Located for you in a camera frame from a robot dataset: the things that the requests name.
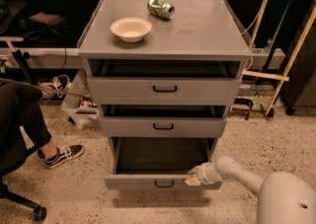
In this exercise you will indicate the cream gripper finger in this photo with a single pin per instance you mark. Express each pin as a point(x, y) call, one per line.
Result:
point(193, 180)

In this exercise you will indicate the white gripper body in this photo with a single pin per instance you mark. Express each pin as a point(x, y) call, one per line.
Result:
point(207, 173)

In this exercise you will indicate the grey bottom drawer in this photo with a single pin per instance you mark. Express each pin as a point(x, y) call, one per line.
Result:
point(157, 162)

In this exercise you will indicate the grey drawer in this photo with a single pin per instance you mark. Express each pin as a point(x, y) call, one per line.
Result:
point(157, 162)
point(163, 82)
point(163, 121)

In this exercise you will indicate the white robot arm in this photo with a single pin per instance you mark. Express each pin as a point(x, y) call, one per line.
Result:
point(283, 198)

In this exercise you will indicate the grey middle drawer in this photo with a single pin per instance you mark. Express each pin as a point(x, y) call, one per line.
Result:
point(163, 121)

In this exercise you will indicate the grey drawer cabinet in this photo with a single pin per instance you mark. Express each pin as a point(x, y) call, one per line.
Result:
point(200, 30)

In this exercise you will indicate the grey top drawer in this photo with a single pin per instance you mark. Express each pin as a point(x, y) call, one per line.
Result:
point(163, 82)

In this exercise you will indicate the black white sneaker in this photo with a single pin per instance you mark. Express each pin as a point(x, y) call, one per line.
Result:
point(65, 154)
point(59, 83)

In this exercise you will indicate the crushed green soda can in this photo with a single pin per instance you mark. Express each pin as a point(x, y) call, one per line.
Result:
point(161, 8)

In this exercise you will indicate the seated person in black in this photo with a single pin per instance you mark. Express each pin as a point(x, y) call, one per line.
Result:
point(19, 106)

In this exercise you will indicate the brown box on shelf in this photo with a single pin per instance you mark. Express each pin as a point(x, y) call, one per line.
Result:
point(44, 19)

